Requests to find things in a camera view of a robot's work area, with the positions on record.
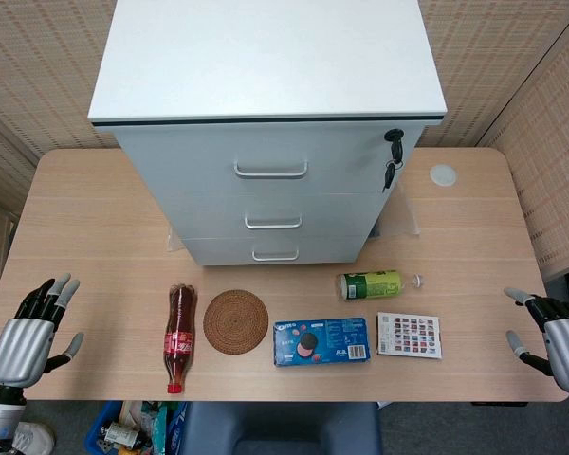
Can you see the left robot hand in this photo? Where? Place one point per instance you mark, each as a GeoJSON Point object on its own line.
{"type": "Point", "coordinates": [21, 346]}

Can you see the medium white drawer front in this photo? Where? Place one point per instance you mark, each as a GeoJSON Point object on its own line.
{"type": "Point", "coordinates": [204, 213]}

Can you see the white drawer cabinet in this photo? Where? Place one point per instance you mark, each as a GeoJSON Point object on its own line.
{"type": "Point", "coordinates": [265, 61]}

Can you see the white sneaker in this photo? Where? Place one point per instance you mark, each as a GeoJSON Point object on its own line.
{"type": "Point", "coordinates": [33, 438]}

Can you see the cola bottle red cap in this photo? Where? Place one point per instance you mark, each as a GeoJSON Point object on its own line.
{"type": "Point", "coordinates": [180, 341]}

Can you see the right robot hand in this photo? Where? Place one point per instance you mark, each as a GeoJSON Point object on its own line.
{"type": "Point", "coordinates": [566, 346]}

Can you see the round woven rattan coaster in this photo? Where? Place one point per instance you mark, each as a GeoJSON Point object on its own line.
{"type": "Point", "coordinates": [236, 322]}

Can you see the empty green label bottle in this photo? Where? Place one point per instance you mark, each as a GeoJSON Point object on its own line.
{"type": "Point", "coordinates": [374, 284]}

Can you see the dark blue chair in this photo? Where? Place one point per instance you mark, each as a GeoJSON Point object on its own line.
{"type": "Point", "coordinates": [284, 429]}

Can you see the small white drawer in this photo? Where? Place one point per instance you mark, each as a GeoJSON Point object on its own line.
{"type": "Point", "coordinates": [218, 251]}

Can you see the blue plastic storage bin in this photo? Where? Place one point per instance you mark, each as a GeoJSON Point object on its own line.
{"type": "Point", "coordinates": [99, 426]}

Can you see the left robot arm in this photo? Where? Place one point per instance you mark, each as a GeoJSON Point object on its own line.
{"type": "Point", "coordinates": [0, 412]}

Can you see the blue Oreo cookie box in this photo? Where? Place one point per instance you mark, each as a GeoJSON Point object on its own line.
{"type": "Point", "coordinates": [322, 341]}

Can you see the black hanging spare key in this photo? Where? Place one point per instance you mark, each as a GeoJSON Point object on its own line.
{"type": "Point", "coordinates": [389, 175]}

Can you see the white picture card box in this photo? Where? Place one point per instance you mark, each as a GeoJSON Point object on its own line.
{"type": "Point", "coordinates": [409, 335]}

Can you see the large white drawer front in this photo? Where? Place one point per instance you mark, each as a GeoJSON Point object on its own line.
{"type": "Point", "coordinates": [180, 161]}

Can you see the black key in lock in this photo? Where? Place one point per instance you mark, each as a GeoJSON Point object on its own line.
{"type": "Point", "coordinates": [396, 142]}

